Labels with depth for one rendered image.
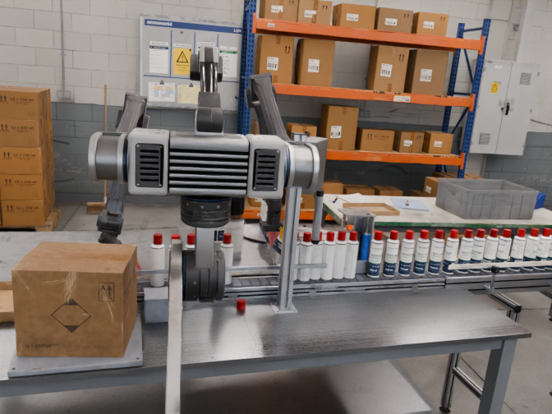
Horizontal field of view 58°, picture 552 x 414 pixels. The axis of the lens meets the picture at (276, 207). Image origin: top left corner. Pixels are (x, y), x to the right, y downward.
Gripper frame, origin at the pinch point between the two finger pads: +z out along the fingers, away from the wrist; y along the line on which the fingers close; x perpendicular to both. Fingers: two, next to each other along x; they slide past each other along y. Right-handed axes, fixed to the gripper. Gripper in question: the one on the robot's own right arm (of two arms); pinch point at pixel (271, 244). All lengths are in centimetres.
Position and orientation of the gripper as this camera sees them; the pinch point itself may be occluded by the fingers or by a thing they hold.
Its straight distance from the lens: 205.2
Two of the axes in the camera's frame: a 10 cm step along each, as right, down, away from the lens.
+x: 2.7, 2.6, -9.3
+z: -0.8, 9.7, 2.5
